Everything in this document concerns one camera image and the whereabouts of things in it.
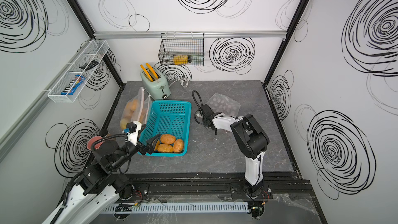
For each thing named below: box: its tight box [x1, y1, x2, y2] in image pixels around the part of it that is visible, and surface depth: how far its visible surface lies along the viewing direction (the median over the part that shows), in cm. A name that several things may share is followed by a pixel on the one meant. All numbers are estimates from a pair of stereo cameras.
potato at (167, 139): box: [160, 133, 176, 145], surface depth 88 cm
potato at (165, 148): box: [157, 143, 174, 153], surface depth 84 cm
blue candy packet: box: [60, 74, 87, 95], surface depth 72 cm
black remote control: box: [78, 59, 100, 71], surface depth 82 cm
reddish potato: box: [173, 138, 184, 154], surface depth 84 cm
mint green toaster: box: [139, 66, 172, 101], surface depth 104 cm
